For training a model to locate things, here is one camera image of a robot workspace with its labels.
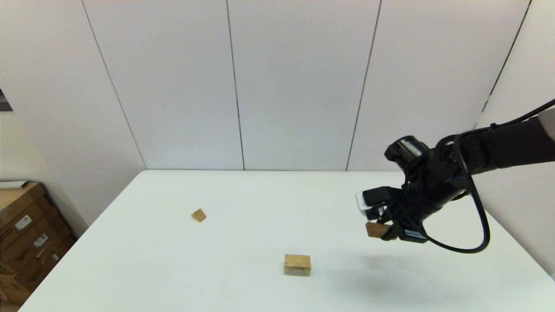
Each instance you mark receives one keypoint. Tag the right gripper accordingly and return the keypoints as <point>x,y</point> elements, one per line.
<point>412,216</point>

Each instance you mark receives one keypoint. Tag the rectangular wooden building block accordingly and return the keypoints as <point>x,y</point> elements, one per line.
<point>375,229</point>

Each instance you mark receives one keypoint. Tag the arched wooden building block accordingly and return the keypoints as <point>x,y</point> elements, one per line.
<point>297,264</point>

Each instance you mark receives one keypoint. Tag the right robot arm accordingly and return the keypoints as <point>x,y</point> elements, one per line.
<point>520,143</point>

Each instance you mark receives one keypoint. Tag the triangular wooden building block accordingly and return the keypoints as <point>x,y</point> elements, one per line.
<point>199,215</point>

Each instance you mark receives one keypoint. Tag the cardboard box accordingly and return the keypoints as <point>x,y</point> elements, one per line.
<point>11,294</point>
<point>39,255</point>
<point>17,201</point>

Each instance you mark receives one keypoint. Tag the white flat board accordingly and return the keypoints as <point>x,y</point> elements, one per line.
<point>11,185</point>

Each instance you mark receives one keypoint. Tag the dark framed wall panel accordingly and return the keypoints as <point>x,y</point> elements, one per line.
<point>4,104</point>

